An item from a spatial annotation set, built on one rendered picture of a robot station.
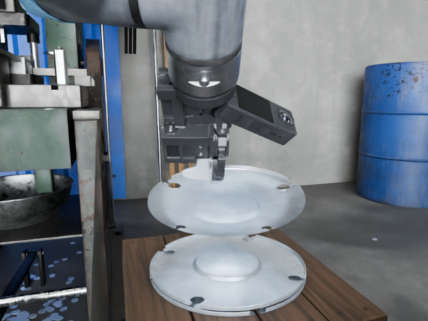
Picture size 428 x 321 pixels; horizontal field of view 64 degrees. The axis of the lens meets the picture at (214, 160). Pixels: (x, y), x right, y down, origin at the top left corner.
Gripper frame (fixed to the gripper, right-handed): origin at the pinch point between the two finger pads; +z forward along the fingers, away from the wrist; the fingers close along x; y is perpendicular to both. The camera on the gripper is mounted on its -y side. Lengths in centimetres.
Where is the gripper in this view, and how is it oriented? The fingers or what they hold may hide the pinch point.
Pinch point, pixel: (218, 175)
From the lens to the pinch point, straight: 53.3
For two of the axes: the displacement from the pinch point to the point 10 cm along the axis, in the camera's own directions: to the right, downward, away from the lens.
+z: -0.2, 5.7, 8.2
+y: -10.0, 0.1, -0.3
